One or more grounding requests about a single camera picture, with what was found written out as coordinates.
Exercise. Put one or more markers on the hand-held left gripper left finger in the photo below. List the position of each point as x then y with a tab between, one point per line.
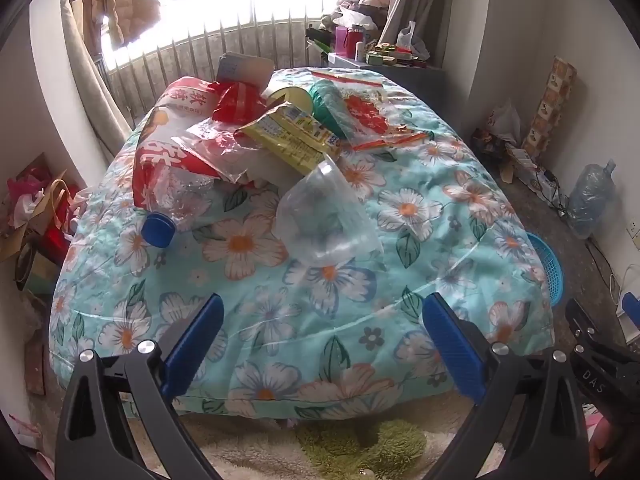
195	345

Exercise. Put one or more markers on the translucent plastic bag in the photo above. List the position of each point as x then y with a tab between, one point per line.
504	120

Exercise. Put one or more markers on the red shiny wrapper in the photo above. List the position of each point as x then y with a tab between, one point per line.
235	101

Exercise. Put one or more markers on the red gift bag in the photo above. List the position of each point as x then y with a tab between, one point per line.
62	220

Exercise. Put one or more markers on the paper cup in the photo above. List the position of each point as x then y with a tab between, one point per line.
287	95

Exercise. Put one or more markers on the clear plastic bottle blue cap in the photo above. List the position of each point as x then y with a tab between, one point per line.
159	229

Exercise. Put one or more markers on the red bottle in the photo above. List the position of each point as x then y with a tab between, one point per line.
356	35

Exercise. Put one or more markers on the crumpled clear plastic bag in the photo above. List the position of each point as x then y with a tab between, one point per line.
325	215

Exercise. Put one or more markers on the clear zip bag red print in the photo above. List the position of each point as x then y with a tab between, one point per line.
369	110

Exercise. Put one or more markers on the beige curtain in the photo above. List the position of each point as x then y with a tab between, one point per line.
95	90

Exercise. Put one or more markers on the white blue paper carton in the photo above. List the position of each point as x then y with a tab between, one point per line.
242	67

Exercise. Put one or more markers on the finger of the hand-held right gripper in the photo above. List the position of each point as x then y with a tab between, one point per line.
580	320

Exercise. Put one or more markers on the yellow snack packet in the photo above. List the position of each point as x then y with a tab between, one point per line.
285	140

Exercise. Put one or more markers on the small white bottle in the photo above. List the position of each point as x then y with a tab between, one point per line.
360	51

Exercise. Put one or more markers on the floral turquoise blanket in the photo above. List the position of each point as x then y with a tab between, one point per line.
325	310

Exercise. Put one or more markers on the large water jug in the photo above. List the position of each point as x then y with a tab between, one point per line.
592	200

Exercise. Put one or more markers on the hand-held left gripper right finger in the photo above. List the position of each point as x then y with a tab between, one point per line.
455	345

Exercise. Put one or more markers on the long patterned box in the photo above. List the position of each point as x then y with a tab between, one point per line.
550	105

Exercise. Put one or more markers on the metal balcony railing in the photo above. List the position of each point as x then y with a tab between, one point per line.
200	55

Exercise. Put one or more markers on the flat cardboard box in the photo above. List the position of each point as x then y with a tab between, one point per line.
527	167

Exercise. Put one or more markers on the grey curtain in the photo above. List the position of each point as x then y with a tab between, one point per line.
420	5

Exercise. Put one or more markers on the pile of small boxes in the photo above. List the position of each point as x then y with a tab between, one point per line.
395	55

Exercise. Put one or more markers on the green plastic bag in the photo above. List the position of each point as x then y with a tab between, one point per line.
327	105

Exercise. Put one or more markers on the blue plastic basket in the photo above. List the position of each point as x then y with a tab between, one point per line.
552	270

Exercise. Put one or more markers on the white green fluffy rug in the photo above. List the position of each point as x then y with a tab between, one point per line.
360	447

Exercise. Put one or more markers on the crumpled clear plastic wrapper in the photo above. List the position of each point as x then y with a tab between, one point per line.
217	137

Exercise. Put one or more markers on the red white chestnut bag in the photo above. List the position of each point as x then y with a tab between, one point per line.
162	157

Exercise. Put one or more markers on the beige puffer jacket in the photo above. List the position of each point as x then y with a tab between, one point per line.
125	5

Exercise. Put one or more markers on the white plastic bag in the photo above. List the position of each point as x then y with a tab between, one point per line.
412	40

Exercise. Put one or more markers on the pink bottle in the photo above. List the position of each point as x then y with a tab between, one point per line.
341	40

